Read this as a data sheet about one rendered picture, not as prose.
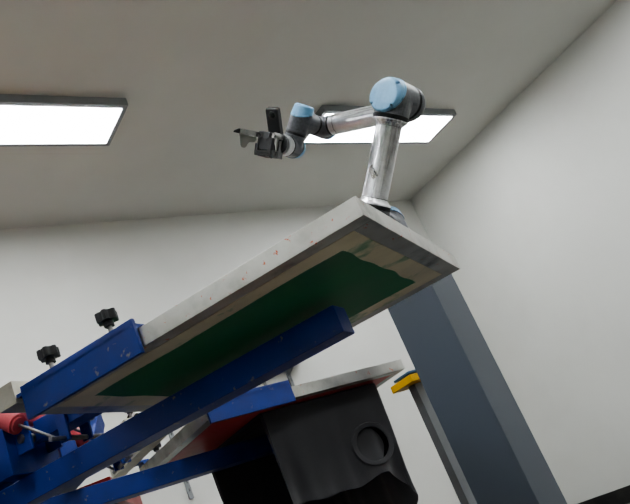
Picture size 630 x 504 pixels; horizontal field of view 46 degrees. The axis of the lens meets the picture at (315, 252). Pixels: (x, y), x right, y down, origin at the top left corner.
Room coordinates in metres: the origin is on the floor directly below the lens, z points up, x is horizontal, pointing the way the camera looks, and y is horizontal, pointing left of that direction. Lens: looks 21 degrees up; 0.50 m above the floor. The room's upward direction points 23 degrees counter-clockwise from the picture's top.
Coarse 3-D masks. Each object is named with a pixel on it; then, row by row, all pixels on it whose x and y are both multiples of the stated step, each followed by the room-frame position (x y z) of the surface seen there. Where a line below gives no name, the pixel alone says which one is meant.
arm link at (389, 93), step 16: (384, 80) 2.05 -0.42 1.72; (400, 80) 2.05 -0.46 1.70; (384, 96) 2.05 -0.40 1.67; (400, 96) 2.04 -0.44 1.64; (416, 96) 2.11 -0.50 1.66; (384, 112) 2.08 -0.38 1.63; (400, 112) 2.08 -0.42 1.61; (416, 112) 2.16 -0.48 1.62; (384, 128) 2.10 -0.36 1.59; (400, 128) 2.13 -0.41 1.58; (384, 144) 2.12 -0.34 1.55; (384, 160) 2.14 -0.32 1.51; (368, 176) 2.17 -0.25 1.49; (384, 176) 2.16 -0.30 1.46; (368, 192) 2.18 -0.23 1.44; (384, 192) 2.19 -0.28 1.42; (384, 208) 2.19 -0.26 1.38
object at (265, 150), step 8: (264, 136) 2.14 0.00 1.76; (256, 144) 2.15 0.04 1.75; (264, 144) 2.15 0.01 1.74; (272, 144) 2.15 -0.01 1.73; (280, 144) 2.18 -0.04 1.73; (288, 144) 2.24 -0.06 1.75; (256, 152) 2.16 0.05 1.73; (264, 152) 2.16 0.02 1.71; (272, 152) 2.16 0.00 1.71; (280, 152) 2.23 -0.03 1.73
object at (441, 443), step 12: (396, 384) 2.81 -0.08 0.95; (408, 384) 2.78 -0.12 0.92; (420, 384) 2.83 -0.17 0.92; (420, 396) 2.81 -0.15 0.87; (420, 408) 2.83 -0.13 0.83; (432, 408) 2.83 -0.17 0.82; (432, 420) 2.81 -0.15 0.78; (432, 432) 2.83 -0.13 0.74; (444, 444) 2.82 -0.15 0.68; (444, 456) 2.82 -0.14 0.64; (456, 468) 2.82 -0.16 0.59; (456, 480) 2.82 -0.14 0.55; (456, 492) 2.84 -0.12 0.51; (468, 492) 2.82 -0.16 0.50
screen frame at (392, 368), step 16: (368, 368) 2.50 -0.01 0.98; (384, 368) 2.54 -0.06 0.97; (400, 368) 2.58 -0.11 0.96; (304, 384) 2.32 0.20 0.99; (320, 384) 2.36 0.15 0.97; (336, 384) 2.40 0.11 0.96; (352, 384) 2.47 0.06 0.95; (192, 432) 2.17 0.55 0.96; (176, 448) 2.28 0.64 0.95; (144, 464) 2.49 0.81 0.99; (160, 464) 2.42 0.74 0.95
